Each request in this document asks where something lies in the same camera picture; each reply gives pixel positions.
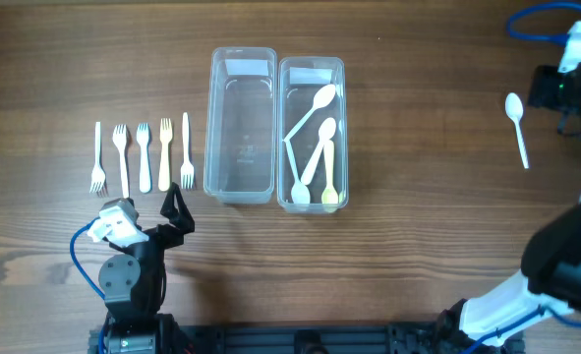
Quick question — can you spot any yellow plastic fork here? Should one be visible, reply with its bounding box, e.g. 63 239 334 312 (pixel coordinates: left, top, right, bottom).
158 118 173 191

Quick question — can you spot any white slim plastic spoon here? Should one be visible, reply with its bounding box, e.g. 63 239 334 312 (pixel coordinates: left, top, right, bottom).
284 141 311 205

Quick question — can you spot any light blue plastic fork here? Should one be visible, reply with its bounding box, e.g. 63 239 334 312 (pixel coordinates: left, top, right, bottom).
136 123 151 193

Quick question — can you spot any left clear plastic container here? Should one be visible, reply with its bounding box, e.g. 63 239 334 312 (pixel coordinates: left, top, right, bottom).
203 47 277 205

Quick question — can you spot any left blue cable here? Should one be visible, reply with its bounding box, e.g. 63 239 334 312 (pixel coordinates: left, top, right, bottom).
69 218 107 301

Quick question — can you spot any white fork tines up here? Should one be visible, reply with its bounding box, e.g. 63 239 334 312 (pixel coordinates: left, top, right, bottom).
112 124 130 199

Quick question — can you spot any right clear plastic container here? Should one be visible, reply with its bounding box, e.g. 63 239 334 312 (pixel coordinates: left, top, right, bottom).
277 56 349 213

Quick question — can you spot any white plastic fork far left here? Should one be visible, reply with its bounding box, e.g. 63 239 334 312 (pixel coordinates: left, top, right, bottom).
89 122 106 195

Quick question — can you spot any yellow plastic spoon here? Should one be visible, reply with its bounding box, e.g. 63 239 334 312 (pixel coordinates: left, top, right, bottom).
321 140 339 212

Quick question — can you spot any clear plastic container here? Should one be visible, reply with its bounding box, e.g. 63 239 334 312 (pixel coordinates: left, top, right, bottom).
277 56 349 213
203 47 277 205

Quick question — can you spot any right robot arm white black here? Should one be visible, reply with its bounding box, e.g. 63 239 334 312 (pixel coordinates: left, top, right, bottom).
432 62 581 353

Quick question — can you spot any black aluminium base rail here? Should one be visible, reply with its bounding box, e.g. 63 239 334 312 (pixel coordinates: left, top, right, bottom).
87 320 525 354

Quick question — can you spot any white fork container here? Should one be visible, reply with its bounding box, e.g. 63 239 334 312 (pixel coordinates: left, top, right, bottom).
180 112 195 190

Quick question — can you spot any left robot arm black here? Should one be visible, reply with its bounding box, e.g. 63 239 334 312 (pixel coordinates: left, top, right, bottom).
88 183 196 353

